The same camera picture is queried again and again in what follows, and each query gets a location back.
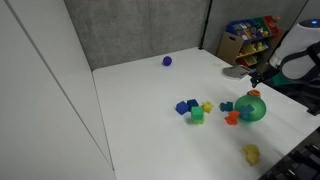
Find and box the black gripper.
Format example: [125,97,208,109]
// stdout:
[250,69,272,85]

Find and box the green translucent bowl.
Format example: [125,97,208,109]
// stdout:
[234,94,268,123]

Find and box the teal figure toy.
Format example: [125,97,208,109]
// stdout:
[218,101,235,113]

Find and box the toy shelf with colourful bins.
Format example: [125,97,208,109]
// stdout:
[216,15,287,69]

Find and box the orange figure toy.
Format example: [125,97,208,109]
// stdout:
[224,110,241,126]

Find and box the yellow spiky toy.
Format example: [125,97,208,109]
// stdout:
[200,100,214,114]

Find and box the yellow figure toy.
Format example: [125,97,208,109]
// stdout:
[242,143,261,167]

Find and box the grey flat object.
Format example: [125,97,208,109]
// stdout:
[222,64,256,81]

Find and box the dark teal cube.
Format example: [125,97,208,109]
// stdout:
[186,98,200,112]

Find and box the green cube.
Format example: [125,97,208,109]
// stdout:
[190,106,205,121]

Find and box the black vertical pole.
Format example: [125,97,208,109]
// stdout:
[198,0,214,51]

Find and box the blue cube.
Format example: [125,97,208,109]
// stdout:
[175,100,190,116]

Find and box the purple ball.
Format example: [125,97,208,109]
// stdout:
[162,55,173,67]

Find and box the small orange ring toy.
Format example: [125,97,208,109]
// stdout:
[248,89,262,98]

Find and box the black frame equipment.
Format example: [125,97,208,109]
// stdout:
[258,128,320,180]

